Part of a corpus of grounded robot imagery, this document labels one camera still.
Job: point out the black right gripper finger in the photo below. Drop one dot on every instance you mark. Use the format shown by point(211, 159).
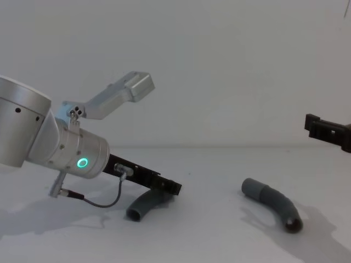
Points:
point(326, 130)

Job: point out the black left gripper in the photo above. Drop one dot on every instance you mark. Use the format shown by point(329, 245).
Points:
point(140, 171)

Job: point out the grey curved plastic tube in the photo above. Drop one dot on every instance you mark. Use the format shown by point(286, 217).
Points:
point(142, 205)
point(274, 197)

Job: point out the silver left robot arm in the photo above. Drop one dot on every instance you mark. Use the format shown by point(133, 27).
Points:
point(68, 148)

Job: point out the white table cloth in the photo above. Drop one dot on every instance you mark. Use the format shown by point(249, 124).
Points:
point(192, 241)

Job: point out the white backdrop curtain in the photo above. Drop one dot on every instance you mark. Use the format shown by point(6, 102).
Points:
point(205, 68)

